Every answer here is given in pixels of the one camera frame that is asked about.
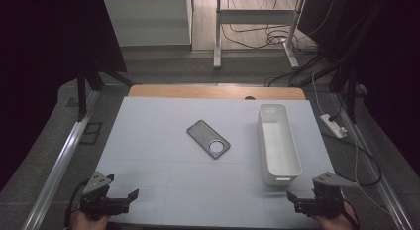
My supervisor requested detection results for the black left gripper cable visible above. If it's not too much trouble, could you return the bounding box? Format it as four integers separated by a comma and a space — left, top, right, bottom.
63, 179, 91, 230

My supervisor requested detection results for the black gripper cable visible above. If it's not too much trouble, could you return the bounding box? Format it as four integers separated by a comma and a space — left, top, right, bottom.
342, 197, 362, 230
63, 179, 91, 230

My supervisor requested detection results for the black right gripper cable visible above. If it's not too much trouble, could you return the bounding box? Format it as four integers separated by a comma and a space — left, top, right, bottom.
342, 197, 362, 230

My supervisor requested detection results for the thin white cable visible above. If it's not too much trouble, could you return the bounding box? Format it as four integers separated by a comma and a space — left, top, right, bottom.
311, 72, 392, 218

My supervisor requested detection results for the black power cable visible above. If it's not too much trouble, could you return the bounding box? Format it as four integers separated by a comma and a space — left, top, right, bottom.
321, 130, 383, 187

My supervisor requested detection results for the white desk frame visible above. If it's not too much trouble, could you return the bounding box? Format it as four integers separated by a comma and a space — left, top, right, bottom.
212, 0, 302, 70

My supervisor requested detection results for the white plastic storage box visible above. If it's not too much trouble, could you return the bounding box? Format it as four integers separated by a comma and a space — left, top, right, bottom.
257, 103, 303, 187

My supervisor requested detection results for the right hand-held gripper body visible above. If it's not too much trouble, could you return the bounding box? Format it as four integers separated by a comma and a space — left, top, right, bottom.
294, 172, 358, 219

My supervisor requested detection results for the grey phone case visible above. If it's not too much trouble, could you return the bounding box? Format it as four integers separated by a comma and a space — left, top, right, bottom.
186, 119, 232, 160

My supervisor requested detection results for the person's right hand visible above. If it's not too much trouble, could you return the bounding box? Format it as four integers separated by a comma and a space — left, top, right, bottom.
311, 203, 360, 230

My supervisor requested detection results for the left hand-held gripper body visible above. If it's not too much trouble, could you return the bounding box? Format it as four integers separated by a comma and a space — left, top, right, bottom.
79, 171, 130, 221

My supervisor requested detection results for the tangle of floor cables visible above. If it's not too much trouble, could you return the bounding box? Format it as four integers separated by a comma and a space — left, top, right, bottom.
220, 0, 341, 89

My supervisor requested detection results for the white power strip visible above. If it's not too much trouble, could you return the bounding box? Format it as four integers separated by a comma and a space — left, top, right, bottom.
319, 113, 349, 140

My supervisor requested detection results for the dark curtain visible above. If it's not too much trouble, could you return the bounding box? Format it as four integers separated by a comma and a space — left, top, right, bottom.
0, 0, 128, 193
296, 0, 420, 178

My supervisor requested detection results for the white cabinet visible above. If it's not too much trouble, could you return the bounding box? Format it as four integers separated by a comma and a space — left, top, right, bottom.
103, 0, 193, 48

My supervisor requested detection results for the metal floor rail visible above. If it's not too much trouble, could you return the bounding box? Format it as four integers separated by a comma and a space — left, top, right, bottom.
331, 90, 414, 230
21, 90, 101, 230

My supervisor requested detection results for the black stand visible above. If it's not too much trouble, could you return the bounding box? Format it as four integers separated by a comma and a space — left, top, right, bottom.
329, 62, 361, 125
74, 56, 136, 123

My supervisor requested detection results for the person's left hand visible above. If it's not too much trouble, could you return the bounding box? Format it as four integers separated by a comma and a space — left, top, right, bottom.
70, 209, 111, 230

